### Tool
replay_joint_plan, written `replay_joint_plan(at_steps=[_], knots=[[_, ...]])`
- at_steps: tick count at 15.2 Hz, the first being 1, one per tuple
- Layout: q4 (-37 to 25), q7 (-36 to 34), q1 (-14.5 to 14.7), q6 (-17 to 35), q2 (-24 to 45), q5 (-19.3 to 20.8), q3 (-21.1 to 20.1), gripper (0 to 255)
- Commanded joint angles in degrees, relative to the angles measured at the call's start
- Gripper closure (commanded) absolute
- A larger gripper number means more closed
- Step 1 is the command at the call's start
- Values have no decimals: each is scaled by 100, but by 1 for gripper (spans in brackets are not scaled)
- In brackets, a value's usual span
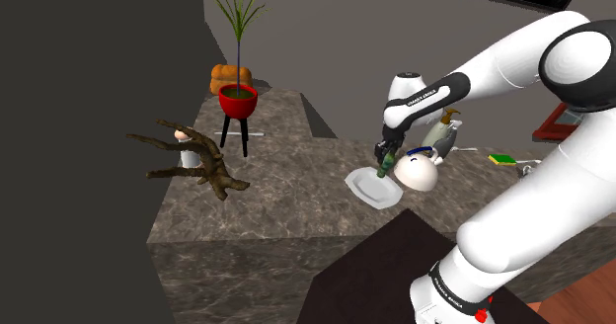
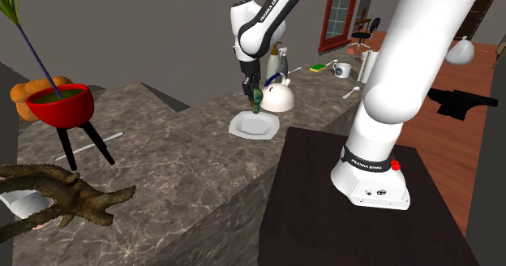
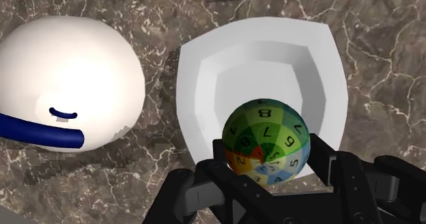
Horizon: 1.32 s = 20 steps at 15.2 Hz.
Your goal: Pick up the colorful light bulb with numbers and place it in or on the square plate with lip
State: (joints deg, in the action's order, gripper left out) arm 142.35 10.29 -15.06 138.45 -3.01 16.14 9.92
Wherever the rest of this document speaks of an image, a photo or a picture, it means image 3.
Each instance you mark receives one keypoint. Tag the multicoloured numbered ball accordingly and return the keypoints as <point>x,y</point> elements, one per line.
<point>266,142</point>

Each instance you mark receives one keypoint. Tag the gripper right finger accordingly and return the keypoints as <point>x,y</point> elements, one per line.
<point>359,183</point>

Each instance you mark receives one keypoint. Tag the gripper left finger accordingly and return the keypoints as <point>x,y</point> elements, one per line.
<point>216,180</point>

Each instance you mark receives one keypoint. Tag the white square bowl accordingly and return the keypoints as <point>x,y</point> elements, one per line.
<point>253,73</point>

